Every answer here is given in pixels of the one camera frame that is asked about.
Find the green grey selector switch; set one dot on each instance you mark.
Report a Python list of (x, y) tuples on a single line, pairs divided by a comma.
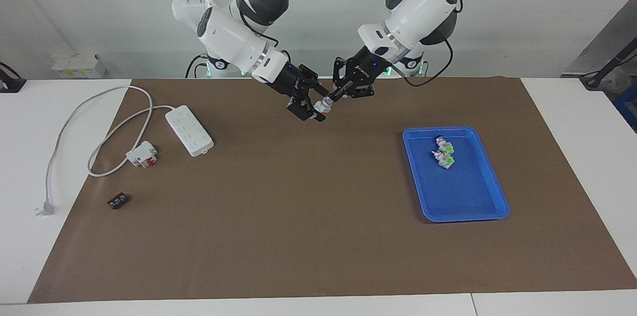
[(444, 160), (445, 144), (323, 105)]

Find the black stand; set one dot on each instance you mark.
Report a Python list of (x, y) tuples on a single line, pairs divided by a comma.
[(604, 73)]

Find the blue crate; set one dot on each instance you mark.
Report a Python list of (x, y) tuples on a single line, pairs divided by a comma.
[(628, 107)]

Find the white red circuit breaker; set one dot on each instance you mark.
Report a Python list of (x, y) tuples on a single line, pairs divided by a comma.
[(141, 155)]

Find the white boxes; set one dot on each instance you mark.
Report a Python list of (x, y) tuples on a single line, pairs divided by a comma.
[(77, 66)]

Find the black clamp mount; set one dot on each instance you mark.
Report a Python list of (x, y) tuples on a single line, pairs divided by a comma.
[(10, 83)]

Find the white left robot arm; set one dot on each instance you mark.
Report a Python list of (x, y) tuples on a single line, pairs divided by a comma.
[(418, 7)]

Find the black terminal block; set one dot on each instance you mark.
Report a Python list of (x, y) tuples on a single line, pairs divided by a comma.
[(118, 201)]

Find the brown paper mat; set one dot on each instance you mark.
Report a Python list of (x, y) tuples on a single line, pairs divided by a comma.
[(318, 206)]

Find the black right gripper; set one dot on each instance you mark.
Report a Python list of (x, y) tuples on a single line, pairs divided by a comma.
[(286, 81)]

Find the blue plastic tray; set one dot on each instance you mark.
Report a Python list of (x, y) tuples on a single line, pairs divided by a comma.
[(468, 191)]

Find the white power strip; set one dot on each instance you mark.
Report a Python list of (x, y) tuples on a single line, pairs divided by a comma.
[(190, 131)]

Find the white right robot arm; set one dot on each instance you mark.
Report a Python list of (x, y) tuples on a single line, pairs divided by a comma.
[(229, 40)]

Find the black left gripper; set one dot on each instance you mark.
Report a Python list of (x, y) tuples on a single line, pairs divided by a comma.
[(366, 72)]

